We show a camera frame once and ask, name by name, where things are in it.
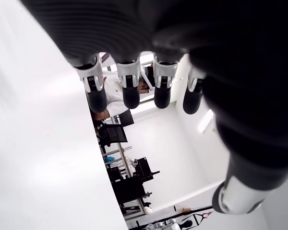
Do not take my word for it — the seated person white shirt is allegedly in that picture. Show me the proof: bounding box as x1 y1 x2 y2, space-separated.
90 66 156 122

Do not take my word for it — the white VR headset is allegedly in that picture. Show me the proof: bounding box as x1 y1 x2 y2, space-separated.
139 66 157 93

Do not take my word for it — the black boom stand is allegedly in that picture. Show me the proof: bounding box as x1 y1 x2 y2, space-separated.
174 205 215 227

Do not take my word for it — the black equipment cart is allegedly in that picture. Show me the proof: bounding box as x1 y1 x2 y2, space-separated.
107 157 161 211

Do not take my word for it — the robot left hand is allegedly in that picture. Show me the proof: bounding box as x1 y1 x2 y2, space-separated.
19 0 288 216

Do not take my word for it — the ceiling light strip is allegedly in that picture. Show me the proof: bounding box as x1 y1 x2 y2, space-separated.
198 108 215 134

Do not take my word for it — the black monitor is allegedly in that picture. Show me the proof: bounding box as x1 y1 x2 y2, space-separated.
118 109 135 127

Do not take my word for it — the black chair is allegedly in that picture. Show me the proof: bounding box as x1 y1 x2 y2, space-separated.
95 123 128 147

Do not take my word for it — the white humanoid robot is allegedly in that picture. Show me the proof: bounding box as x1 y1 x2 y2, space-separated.
144 217 193 230

